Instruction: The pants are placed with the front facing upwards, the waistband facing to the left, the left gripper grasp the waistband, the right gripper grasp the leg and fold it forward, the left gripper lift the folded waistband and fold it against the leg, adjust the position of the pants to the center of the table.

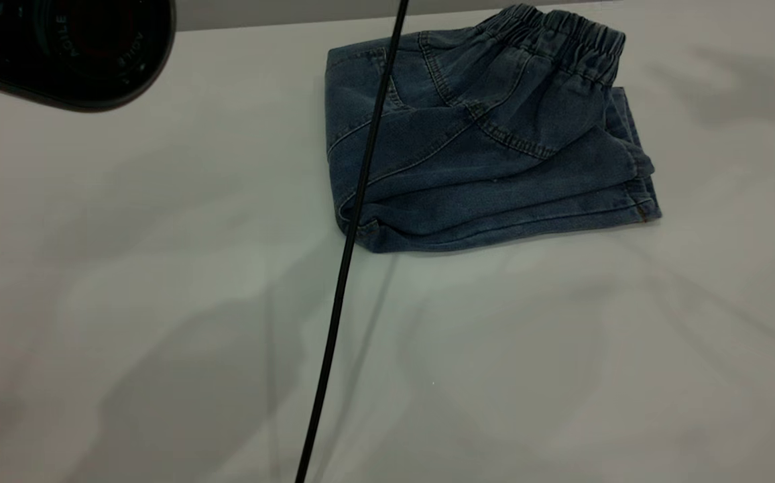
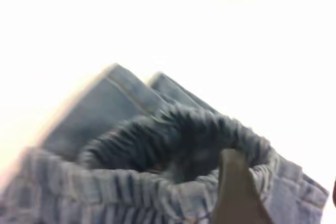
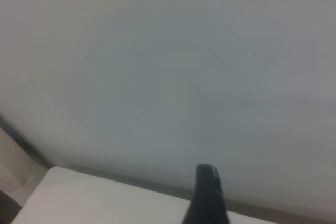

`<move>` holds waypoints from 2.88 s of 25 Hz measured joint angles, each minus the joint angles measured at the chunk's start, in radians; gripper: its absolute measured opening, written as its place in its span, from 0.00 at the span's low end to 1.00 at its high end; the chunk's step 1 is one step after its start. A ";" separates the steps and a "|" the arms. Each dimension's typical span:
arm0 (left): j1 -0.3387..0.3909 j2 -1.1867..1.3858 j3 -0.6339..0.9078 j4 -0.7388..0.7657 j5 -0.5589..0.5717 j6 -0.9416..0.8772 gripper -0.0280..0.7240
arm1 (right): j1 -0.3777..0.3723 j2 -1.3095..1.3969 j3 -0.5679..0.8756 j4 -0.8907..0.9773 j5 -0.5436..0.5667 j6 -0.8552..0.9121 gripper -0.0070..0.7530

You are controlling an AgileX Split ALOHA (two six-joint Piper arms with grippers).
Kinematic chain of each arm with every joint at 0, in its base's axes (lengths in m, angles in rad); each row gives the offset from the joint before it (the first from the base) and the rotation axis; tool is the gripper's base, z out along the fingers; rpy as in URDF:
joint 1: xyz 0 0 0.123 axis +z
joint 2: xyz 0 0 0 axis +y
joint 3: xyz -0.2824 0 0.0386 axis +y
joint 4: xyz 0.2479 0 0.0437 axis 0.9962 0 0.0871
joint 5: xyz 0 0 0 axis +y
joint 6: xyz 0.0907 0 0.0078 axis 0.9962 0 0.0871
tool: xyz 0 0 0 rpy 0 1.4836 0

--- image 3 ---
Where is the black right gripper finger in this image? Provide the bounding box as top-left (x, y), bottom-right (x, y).
top-left (182, 163), bottom-right (230, 224)

